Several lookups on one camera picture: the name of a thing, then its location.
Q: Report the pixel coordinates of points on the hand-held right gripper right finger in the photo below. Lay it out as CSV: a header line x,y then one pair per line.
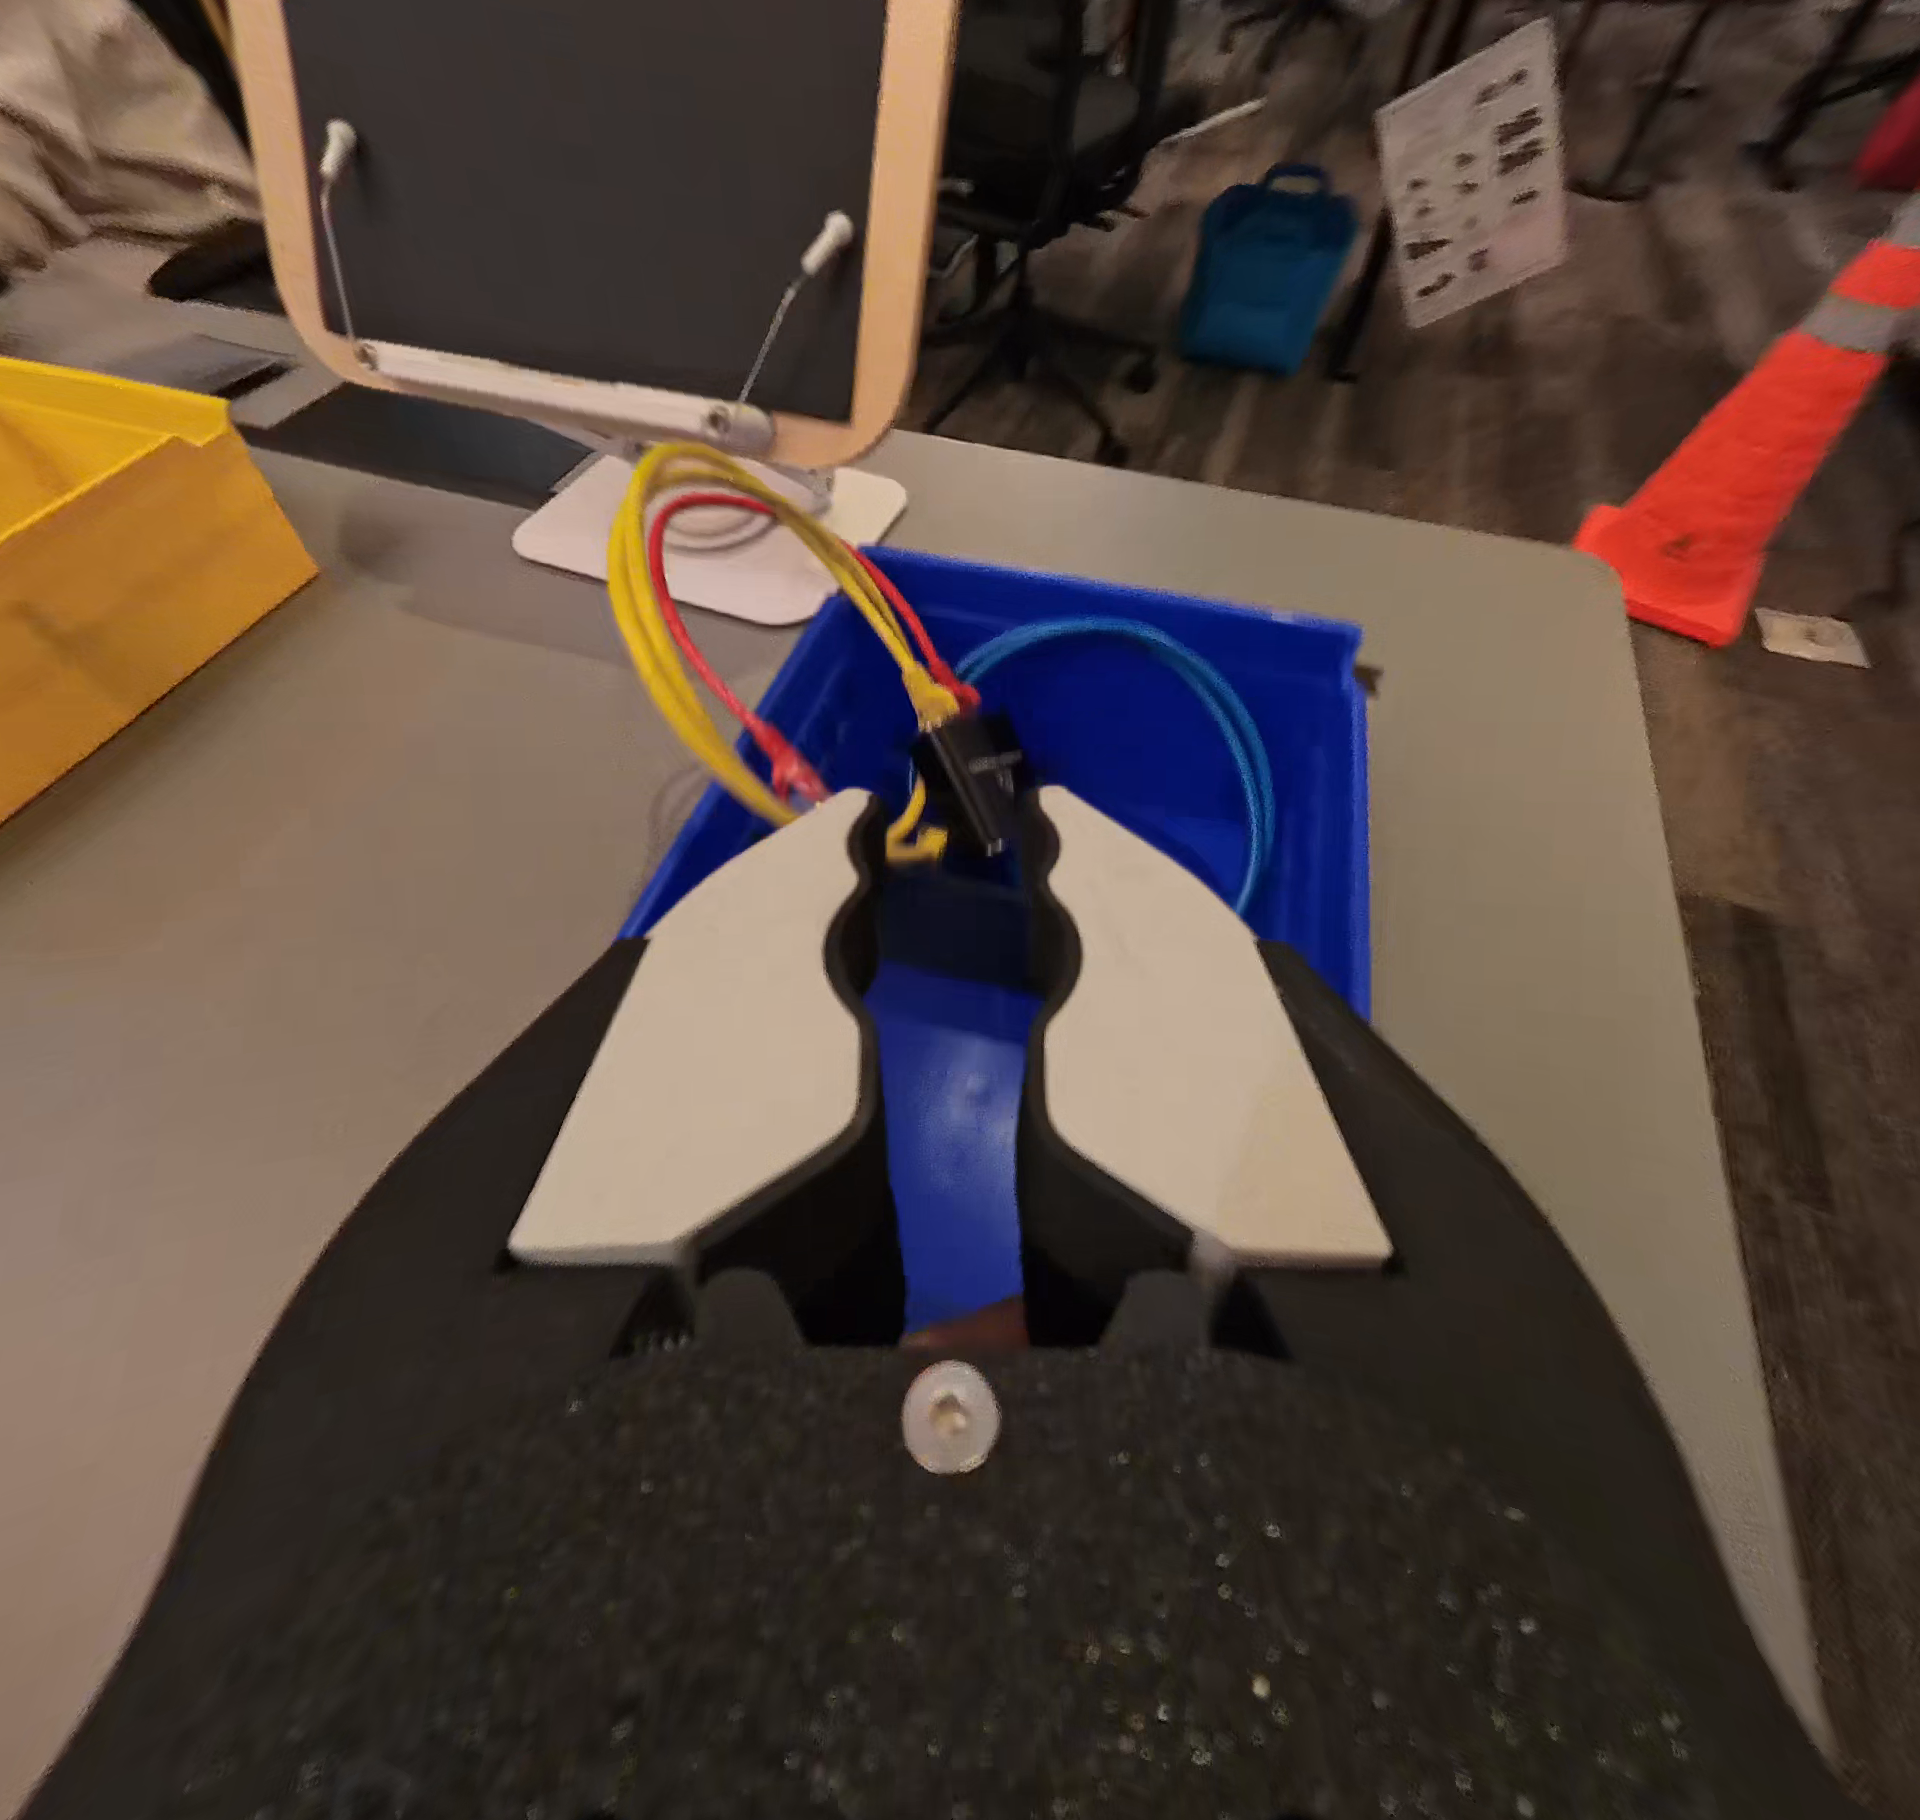
x,y
1203,1089

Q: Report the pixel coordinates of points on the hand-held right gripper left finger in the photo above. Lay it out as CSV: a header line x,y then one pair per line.
x,y
703,1089

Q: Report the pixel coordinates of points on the blue plastic bin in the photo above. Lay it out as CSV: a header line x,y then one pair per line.
x,y
1323,800

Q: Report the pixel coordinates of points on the black ethernet port adapter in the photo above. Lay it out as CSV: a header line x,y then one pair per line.
x,y
962,778

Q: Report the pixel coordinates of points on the yellow plastic bin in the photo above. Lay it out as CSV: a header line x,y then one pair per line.
x,y
137,562

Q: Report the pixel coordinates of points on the black bin divider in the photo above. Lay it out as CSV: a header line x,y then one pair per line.
x,y
962,937

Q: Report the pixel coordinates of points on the small floor plate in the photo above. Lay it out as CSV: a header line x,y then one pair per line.
x,y
1813,640

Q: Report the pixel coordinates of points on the blue basket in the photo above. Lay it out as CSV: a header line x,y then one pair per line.
x,y
1265,276

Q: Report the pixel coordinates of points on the orange traffic cone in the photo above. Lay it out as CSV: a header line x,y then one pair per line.
x,y
1743,470

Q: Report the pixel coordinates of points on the printed paper sign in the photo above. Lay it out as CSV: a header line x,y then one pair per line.
x,y
1480,166

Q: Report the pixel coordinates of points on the black office chair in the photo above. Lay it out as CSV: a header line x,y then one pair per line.
x,y
1037,81

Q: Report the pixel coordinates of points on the red bag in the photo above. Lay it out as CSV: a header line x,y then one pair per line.
x,y
1896,142

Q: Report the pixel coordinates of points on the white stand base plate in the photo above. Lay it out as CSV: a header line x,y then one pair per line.
x,y
842,516

